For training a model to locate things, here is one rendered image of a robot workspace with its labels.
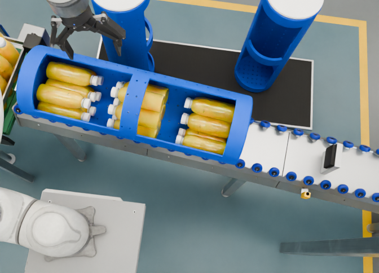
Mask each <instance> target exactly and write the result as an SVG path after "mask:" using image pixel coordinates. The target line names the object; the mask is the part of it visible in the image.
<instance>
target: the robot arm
mask: <svg viewBox="0 0 379 273"><path fill-rule="evenodd" d="M46 1H48V3H49V5H50V7H51V8H52V10H53V12H54V13H55V14H57V15H58V16H60V18H56V16H55V15H52V16H51V27H52V29H51V35H50V45H51V46H53V45H54V44H56V45H58V46H59V47H60V48H61V50H62V51H65V52H66V53H67V55H68V57H69V58H70V60H73V55H74V51H73V49H72V47H71V46H70V44H69V42H68V41H67V38H68V37H69V36H70V35H72V33H73V32H74V31H77V32H81V31H92V32H94V33H96V32H97V33H100V34H102V35H104V36H106V37H108V38H110V39H112V40H113V44H114V47H115V49H116V52H117V55H118V56H121V47H122V39H126V30H124V28H122V27H121V26H119V25H118V24H117V23H116V22H115V21H113V20H112V19H111V18H110V17H109V16H108V15H107V13H106V12H105V11H102V12H101V14H100V15H95V14H93V13H92V11H91V8H90V6H89V0H46ZM60 24H63V25H64V26H65V28H64V29H63V31H62V32H61V33H60V34H59V35H58V37H56V34H57V30H58V27H59V26H60ZM93 26H94V27H93ZM3 122H4V108H3V99H2V93H1V89H0V143H1V138H2V132H3ZM94 214H95V208H94V207H92V206H88V207H86V208H83V209H72V208H69V207H66V206H61V205H58V204H54V203H50V202H46V201H42V200H38V199H35V198H33V197H30V196H28V195H25V194H23V193H20V192H16V191H13V190H9V189H6V188H2V187H0V241H4V242H7V243H13V244H17V245H21V246H24V247H26V248H29V249H31V250H34V251H36V252H39V253H41V254H44V255H45V256H44V259H45V261H47V262H51V261H53V260H55V259H60V258H71V257H82V256H85V257H94V256H95V255H96V249H95V245H94V236H95V235H100V234H105V233H106V227H101V226H94Z"/></svg>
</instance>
